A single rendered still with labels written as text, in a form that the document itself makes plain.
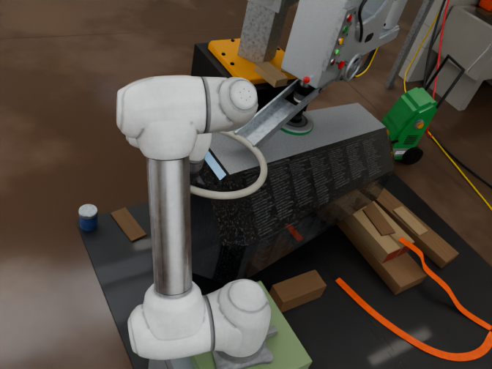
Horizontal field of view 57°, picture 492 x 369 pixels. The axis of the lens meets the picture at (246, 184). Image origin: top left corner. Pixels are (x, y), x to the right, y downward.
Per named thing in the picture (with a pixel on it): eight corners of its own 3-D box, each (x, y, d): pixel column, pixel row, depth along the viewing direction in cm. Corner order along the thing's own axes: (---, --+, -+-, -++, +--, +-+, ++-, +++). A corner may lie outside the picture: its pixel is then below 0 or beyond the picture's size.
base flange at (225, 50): (205, 46, 299) (206, 39, 296) (266, 41, 323) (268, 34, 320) (241, 86, 272) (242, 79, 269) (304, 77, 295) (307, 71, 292)
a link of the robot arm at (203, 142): (206, 146, 170) (170, 142, 167) (214, 111, 161) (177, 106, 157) (208, 164, 162) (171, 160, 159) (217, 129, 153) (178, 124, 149)
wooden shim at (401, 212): (392, 211, 317) (392, 209, 316) (401, 207, 322) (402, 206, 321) (418, 236, 304) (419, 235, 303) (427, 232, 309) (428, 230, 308)
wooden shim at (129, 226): (110, 214, 274) (110, 212, 273) (124, 208, 280) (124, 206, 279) (131, 242, 263) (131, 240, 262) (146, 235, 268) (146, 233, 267)
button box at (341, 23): (329, 64, 207) (351, 4, 188) (334, 67, 206) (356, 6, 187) (320, 69, 202) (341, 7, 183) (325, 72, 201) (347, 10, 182)
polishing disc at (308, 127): (268, 109, 242) (268, 107, 241) (303, 107, 250) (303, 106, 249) (282, 133, 228) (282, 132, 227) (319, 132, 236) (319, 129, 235)
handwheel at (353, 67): (340, 69, 230) (351, 42, 220) (356, 77, 226) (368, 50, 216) (325, 77, 220) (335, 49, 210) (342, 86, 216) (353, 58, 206)
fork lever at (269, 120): (315, 61, 242) (317, 53, 238) (345, 77, 235) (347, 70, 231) (228, 135, 213) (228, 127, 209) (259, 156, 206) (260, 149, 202)
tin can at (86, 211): (101, 224, 268) (100, 209, 259) (88, 234, 261) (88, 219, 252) (88, 216, 270) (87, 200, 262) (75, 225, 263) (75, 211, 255)
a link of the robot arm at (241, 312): (271, 353, 134) (285, 313, 119) (211, 365, 129) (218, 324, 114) (256, 306, 145) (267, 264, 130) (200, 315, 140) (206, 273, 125)
